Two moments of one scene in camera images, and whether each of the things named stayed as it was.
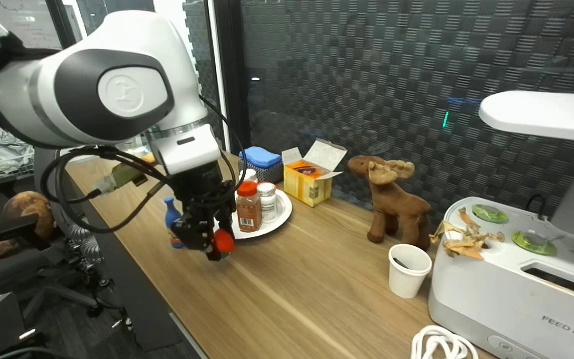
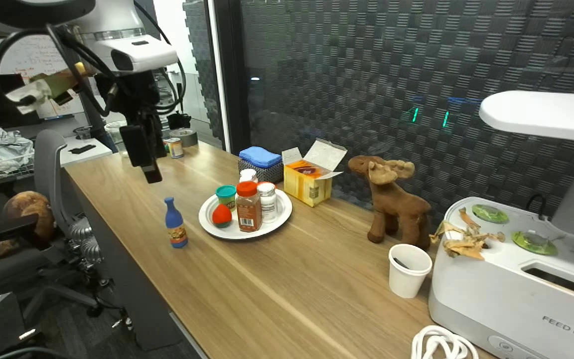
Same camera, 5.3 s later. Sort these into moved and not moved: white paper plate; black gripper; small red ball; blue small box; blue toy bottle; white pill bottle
Moved: black gripper; small red ball
Not moved: white pill bottle; blue toy bottle; blue small box; white paper plate
